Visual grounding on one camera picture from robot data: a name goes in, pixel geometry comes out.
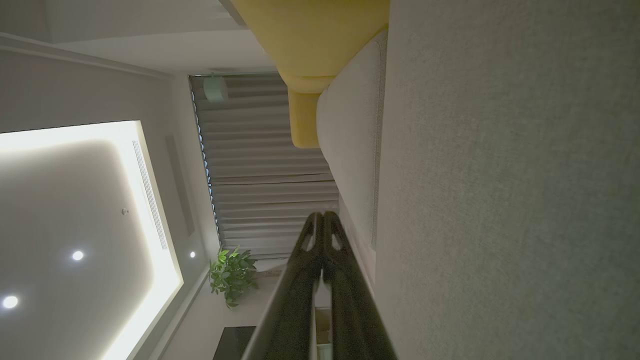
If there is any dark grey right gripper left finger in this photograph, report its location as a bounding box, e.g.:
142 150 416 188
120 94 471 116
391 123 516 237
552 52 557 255
241 212 324 360

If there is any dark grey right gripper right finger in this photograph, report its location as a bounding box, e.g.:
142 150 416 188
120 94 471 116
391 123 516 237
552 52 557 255
322 212 398 360

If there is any black flat television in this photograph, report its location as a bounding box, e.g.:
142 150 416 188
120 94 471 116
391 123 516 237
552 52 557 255
212 326 257 360

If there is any green leafy potted plant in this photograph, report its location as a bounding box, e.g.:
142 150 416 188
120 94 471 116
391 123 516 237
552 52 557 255
209 246 259 310

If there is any grey pleated curtain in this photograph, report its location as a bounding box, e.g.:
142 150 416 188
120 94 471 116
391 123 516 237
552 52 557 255
189 74 341 261

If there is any white ceiling air vent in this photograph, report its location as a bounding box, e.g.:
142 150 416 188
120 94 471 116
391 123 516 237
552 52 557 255
132 140 169 251

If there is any grey fabric ottoman seat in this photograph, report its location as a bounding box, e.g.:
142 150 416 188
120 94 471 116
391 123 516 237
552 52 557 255
374 0 640 360

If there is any yellow and grey fabric sofa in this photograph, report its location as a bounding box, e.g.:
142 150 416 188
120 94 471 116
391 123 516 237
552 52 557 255
230 0 390 301

